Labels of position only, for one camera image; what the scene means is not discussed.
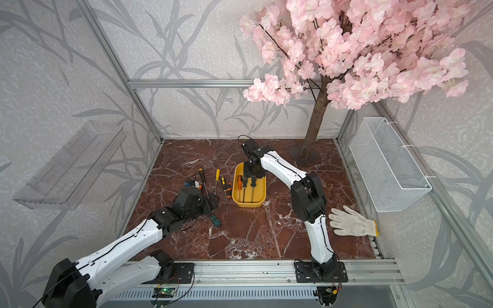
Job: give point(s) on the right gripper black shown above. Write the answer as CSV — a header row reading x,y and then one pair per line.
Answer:
x,y
258,175

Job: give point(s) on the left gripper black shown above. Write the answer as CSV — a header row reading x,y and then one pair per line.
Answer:
x,y
207,207

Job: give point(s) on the black yellow dotted screwdriver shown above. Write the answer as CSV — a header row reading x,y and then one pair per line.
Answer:
x,y
244,182

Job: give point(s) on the black screwdriver yellow cap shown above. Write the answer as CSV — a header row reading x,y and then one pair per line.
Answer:
x,y
203,179

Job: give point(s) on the green black screwdriver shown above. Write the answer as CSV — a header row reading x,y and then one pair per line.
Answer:
x,y
216,222
253,185

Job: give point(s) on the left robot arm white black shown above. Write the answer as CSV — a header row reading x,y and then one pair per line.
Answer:
x,y
102,275

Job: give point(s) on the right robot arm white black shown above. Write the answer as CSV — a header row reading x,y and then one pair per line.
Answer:
x,y
308,199

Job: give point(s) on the yellow plastic storage box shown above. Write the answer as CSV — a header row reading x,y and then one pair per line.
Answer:
x,y
260,190

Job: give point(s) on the small orange black screwdriver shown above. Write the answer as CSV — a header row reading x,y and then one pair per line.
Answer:
x,y
230,195

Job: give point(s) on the black yellow small screwdriver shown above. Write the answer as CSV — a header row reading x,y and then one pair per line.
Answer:
x,y
225,188

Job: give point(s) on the left green circuit board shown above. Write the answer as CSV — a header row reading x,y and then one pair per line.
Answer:
x,y
164,292

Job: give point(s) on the white work glove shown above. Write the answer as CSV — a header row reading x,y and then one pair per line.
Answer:
x,y
349,222

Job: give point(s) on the pink artificial blossom tree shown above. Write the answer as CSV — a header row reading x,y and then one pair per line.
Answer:
x,y
352,53

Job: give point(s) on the yellow handle screwdriver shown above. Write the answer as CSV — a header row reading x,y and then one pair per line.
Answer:
x,y
217,178

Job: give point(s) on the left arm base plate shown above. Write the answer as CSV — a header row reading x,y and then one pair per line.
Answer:
x,y
178,273

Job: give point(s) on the aluminium front rail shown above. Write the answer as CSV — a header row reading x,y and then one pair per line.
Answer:
x,y
360,272

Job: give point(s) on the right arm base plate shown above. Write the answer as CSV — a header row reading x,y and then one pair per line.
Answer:
x,y
329,272

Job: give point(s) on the clear acrylic wall shelf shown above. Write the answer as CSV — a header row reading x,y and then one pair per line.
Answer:
x,y
64,181

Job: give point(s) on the white wire mesh basket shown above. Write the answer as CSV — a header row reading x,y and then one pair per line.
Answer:
x,y
392,177

